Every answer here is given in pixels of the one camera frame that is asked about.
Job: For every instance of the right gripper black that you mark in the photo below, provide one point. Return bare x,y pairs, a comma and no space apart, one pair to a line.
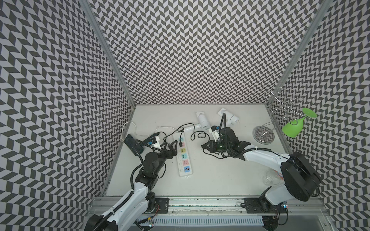
211,148

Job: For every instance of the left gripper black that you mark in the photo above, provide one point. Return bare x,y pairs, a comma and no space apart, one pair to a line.
174,151

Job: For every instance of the white power strip colourful sockets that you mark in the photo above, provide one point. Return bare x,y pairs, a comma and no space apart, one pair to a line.
183,158

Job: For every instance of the white blow dryer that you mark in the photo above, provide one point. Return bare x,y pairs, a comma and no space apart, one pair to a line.
231,119
203,123

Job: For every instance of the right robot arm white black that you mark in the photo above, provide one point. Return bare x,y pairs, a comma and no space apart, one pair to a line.
299,179

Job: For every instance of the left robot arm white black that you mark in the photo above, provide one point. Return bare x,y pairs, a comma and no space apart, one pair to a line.
138,206

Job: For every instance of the clear drinking glass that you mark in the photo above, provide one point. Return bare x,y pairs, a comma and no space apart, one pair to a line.
271,178

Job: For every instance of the green plastic wine glass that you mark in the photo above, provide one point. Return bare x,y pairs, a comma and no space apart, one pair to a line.
294,127

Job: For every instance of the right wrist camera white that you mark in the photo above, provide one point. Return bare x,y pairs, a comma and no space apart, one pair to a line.
214,130

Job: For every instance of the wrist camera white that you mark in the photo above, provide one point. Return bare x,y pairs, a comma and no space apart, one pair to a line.
154,142
214,130

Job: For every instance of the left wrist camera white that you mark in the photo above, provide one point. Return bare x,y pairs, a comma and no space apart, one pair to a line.
154,142

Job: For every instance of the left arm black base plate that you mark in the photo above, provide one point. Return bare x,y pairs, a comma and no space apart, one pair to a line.
159,205

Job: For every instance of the aluminium front rail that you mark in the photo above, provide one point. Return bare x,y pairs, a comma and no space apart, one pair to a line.
214,205

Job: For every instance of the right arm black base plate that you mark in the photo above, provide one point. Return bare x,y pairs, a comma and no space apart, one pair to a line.
251,205

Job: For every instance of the metal wire glass rack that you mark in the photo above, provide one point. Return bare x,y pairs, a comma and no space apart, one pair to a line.
283,106

